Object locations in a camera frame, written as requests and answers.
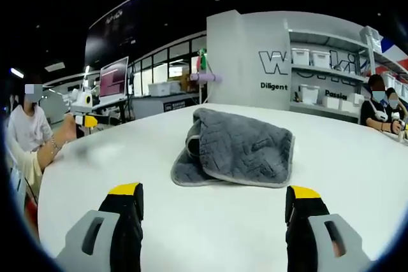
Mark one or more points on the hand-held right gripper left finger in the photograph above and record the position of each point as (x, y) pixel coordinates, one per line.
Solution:
(95, 240)

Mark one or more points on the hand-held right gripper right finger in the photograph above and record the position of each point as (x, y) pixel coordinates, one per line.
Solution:
(318, 240)

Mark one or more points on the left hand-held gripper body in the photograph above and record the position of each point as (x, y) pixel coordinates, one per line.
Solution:
(82, 103)

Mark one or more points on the grey fluffy towel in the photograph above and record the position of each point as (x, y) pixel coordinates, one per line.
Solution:
(242, 151)

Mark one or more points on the person's left hand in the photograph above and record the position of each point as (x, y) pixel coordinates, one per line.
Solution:
(68, 130)

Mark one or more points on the computer monitor pink screen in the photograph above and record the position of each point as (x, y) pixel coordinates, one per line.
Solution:
(113, 77)

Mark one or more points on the person's upper body white shirt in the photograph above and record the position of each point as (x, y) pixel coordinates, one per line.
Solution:
(28, 125)

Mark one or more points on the grey low cabinet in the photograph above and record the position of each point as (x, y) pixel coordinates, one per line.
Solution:
(159, 104)

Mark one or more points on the long ceiling light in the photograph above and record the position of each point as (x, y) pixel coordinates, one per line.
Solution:
(17, 73)

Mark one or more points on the white plastic crate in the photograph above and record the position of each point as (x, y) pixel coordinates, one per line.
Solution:
(158, 89)

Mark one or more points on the white table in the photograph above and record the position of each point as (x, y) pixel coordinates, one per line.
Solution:
(216, 221)

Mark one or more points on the purple rolled mat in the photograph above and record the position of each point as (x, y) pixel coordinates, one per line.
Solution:
(205, 77)

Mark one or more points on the pole stand with coloured items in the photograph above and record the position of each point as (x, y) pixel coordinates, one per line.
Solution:
(202, 61)

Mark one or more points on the white lettered partition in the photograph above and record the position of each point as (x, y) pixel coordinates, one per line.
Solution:
(229, 61)

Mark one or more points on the grey metal shelf rack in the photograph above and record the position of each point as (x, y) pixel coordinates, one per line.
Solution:
(331, 73)

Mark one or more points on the group of white storage boxes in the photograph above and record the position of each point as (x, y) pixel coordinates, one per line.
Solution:
(301, 57)

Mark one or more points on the red and blue flag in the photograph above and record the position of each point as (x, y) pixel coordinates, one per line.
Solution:
(393, 57)

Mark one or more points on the large black wall screen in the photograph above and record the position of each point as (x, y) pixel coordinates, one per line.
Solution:
(111, 30)

